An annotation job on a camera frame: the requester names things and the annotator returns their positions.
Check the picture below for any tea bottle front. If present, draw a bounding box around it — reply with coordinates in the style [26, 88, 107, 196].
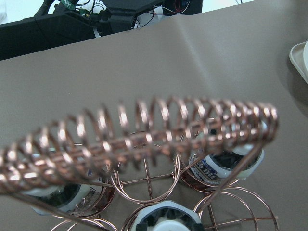
[130, 200, 205, 231]

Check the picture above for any tea bottle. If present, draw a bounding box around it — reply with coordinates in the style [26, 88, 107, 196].
[22, 169, 115, 217]
[181, 144, 254, 193]
[130, 200, 205, 231]

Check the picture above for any tea bottle rear left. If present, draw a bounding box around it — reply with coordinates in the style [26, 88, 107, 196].
[181, 144, 254, 193]

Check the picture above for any tea bottle right of rack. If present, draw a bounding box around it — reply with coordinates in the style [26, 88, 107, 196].
[22, 169, 115, 217]

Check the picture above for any cream rabbit tray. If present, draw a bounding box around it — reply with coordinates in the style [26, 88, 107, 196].
[289, 41, 308, 83]

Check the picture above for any black electronics beyond table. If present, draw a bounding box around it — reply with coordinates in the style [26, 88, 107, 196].
[0, 0, 203, 60]

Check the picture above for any copper wire bottle rack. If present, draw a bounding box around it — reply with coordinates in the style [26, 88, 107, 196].
[0, 97, 279, 231]

